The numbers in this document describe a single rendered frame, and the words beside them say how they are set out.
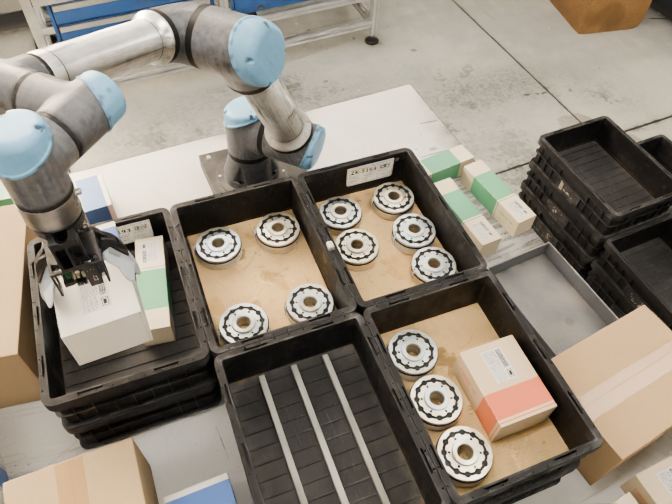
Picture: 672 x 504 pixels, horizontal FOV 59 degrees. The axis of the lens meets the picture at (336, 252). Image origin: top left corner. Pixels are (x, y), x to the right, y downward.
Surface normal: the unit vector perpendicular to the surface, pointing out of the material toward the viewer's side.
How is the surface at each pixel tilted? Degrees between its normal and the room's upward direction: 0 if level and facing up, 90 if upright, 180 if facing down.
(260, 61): 82
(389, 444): 0
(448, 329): 0
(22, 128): 0
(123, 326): 90
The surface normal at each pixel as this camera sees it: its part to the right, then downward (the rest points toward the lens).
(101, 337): 0.41, 0.73
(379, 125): 0.04, -0.61
